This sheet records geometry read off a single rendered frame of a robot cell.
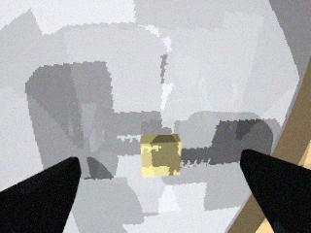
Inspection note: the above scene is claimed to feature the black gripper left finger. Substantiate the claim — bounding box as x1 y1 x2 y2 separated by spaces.
0 156 82 233

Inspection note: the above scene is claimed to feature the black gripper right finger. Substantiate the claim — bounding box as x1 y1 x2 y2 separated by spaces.
240 149 311 233

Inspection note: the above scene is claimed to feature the tan puzzle board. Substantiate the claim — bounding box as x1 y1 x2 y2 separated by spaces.
228 57 311 233

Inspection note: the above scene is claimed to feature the olive yellow block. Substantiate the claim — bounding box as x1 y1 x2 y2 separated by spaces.
140 135 182 178

